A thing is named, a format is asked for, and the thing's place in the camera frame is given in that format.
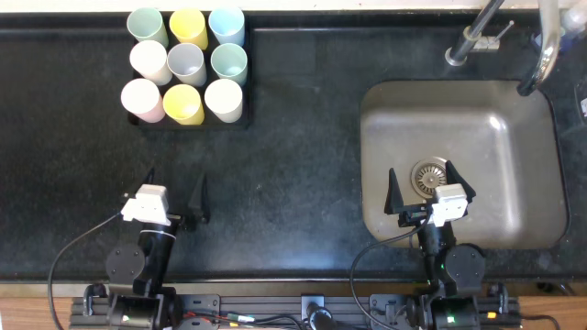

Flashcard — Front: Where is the white cup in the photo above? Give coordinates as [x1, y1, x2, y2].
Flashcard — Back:
[128, 39, 173, 87]
[204, 78, 244, 124]

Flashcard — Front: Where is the green cup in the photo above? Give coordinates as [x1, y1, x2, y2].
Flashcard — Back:
[210, 42, 249, 88]
[126, 5, 170, 49]

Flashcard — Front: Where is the pink cup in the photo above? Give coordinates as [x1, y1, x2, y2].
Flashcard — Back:
[120, 77, 166, 124]

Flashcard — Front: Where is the black cable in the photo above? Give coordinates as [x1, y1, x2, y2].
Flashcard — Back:
[47, 213, 123, 330]
[349, 208, 433, 330]

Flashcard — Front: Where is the blue soap bottle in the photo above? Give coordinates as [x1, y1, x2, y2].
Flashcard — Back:
[531, 2, 587, 56]

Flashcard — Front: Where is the yellow cup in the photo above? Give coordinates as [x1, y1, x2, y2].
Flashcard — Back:
[169, 7, 209, 50]
[162, 83, 206, 127]

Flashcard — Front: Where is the grey cup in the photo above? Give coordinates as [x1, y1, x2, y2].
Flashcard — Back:
[166, 42, 207, 88]

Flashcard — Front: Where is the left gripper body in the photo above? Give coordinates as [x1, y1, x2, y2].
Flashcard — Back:
[168, 213, 198, 233]

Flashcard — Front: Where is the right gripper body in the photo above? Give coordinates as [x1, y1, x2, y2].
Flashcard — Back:
[396, 203, 435, 228]

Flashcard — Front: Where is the steel tap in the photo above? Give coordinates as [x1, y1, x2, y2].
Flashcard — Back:
[444, 0, 563, 97]

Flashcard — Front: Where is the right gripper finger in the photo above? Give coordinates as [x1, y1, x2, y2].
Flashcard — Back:
[444, 159, 477, 201]
[383, 167, 407, 215]

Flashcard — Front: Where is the blue cup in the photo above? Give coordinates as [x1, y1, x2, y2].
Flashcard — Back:
[208, 5, 246, 47]

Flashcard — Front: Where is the mounting rail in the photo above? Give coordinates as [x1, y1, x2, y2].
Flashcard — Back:
[68, 282, 563, 330]

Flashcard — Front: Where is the black tray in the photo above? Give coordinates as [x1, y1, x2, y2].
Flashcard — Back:
[127, 13, 252, 131]

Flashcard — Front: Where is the steel sink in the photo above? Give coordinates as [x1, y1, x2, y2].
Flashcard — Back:
[360, 80, 570, 251]

